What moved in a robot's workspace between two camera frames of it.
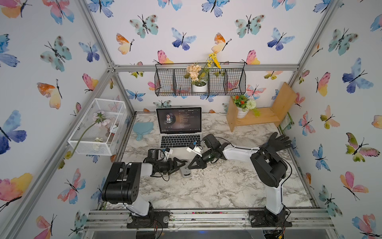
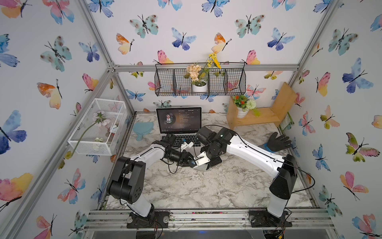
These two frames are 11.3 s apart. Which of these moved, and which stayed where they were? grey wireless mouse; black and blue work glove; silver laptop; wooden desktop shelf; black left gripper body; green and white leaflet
Moved: grey wireless mouse; black left gripper body
Stayed: black and blue work glove; wooden desktop shelf; green and white leaflet; silver laptop
